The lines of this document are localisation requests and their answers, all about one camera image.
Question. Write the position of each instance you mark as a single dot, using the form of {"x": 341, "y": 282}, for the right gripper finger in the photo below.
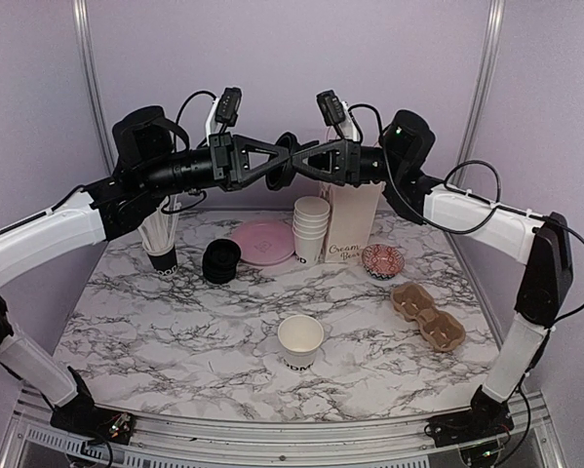
{"x": 318, "y": 167}
{"x": 319, "y": 154}

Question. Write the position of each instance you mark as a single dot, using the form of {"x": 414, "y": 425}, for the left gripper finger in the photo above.
{"x": 250, "y": 167}
{"x": 244, "y": 143}

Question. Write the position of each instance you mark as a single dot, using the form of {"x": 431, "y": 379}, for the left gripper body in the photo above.
{"x": 223, "y": 160}

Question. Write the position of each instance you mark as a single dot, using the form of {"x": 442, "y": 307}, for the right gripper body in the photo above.
{"x": 362, "y": 171}

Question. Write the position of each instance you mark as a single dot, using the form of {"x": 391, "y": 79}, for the white paper cup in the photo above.
{"x": 300, "y": 336}

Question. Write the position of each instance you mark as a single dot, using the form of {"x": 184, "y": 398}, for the black cup lid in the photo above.
{"x": 283, "y": 174}

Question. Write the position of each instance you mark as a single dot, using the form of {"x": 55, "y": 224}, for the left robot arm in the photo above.
{"x": 148, "y": 170}

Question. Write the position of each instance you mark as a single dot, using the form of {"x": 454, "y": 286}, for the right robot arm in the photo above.
{"x": 539, "y": 242}

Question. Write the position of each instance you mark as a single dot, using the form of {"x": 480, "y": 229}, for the paper takeout bag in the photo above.
{"x": 351, "y": 220}

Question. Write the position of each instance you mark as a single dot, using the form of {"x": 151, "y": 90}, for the stack of white paper cups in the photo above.
{"x": 310, "y": 223}

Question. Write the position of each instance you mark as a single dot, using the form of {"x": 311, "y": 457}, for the pink plate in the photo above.
{"x": 264, "y": 242}

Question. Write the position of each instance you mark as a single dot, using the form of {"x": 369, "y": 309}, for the stack of black lids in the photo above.
{"x": 220, "y": 260}

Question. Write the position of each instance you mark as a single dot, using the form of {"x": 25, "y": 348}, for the red patterned small bowl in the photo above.
{"x": 382, "y": 262}

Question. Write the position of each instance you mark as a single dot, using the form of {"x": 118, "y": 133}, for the black cup with straws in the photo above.
{"x": 157, "y": 233}

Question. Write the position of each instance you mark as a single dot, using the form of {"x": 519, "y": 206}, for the brown cardboard cup carrier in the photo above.
{"x": 437, "y": 327}

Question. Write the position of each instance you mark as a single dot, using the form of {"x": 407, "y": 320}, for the right aluminium frame post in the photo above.
{"x": 488, "y": 61}

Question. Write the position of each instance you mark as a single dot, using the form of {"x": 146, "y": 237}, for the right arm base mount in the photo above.
{"x": 484, "y": 418}

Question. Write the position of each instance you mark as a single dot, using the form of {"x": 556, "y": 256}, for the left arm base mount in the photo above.
{"x": 84, "y": 417}

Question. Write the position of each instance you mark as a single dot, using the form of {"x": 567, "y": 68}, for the aluminium front rail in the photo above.
{"x": 173, "y": 441}

